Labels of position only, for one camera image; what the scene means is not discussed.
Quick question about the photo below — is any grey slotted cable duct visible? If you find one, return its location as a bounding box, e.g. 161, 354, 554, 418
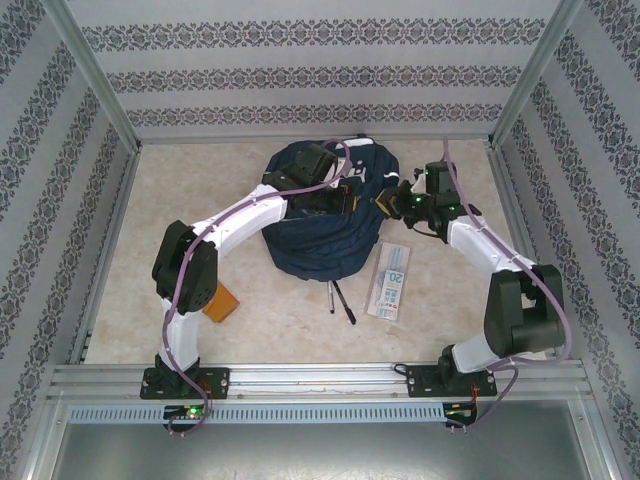
66, 402, 447, 426

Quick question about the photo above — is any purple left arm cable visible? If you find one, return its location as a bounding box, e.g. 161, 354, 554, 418
162, 138, 353, 437

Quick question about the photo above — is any grey metal sheet panel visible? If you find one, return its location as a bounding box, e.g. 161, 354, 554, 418
29, 419, 614, 480

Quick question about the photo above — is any slim black pen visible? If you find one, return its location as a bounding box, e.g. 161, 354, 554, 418
333, 280, 357, 325

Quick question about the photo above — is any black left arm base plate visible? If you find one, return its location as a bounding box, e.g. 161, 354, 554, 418
139, 366, 232, 401

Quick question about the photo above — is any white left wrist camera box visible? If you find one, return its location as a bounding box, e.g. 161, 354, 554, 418
327, 164, 351, 191

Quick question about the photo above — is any clear ruler set package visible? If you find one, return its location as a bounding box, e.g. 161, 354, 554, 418
364, 239, 412, 321

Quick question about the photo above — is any aluminium side rail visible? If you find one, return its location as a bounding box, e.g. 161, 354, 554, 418
487, 142, 569, 360
69, 149, 142, 365

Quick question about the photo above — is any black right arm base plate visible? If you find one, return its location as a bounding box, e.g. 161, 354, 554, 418
405, 363, 500, 400

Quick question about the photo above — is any thin aluminium wall strip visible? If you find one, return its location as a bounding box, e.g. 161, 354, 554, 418
137, 135, 496, 147

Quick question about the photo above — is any orange leather wallet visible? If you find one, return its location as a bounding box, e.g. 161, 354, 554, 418
202, 279, 240, 324

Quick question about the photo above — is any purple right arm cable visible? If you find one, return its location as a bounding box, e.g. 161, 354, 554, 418
442, 138, 575, 435

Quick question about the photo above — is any aluminium frame post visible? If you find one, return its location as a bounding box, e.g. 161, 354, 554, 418
42, 0, 145, 154
492, 0, 584, 146

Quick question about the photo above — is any navy blue backpack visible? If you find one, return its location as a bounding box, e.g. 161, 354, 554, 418
262, 137, 401, 281

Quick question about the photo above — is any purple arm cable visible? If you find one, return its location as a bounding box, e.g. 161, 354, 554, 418
442, 138, 575, 435
162, 138, 353, 437

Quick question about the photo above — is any long aluminium mounting rail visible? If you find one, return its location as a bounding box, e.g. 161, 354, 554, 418
47, 362, 587, 402

